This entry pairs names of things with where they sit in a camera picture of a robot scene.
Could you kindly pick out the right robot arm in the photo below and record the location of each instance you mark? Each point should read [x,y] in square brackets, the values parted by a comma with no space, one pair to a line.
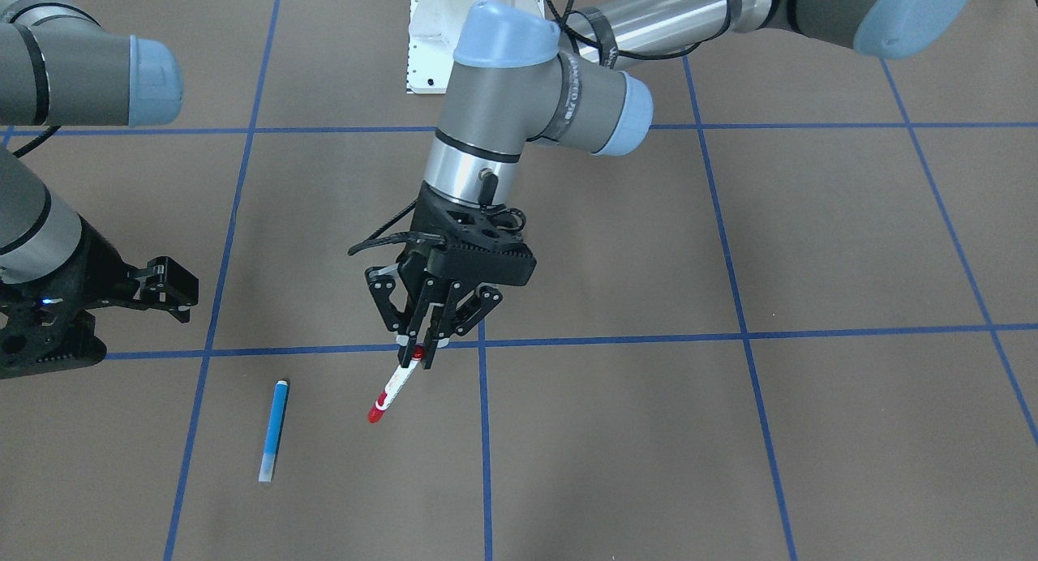
[61,68]

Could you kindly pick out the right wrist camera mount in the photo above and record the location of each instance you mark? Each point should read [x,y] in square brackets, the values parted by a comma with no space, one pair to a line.
[50,325]

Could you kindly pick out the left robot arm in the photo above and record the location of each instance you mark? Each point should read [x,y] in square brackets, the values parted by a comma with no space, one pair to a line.
[561,80]

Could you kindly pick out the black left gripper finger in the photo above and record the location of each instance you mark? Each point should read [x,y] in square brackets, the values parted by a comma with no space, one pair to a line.
[455,308]
[397,292]

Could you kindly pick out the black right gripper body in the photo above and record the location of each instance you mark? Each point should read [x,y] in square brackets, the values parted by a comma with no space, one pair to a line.
[104,271]

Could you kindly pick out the white camera stand column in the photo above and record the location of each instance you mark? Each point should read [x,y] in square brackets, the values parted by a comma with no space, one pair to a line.
[436,28]

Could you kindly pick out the blue highlighter pen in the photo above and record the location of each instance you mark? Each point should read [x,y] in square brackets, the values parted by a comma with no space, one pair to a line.
[272,434]

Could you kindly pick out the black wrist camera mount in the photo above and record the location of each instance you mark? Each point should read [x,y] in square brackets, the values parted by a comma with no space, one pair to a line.
[472,244]

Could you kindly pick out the red white marker pen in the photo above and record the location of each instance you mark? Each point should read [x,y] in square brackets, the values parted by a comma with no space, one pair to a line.
[395,383]

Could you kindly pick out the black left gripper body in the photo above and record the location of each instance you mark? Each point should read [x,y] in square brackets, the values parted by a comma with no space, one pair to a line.
[415,268]

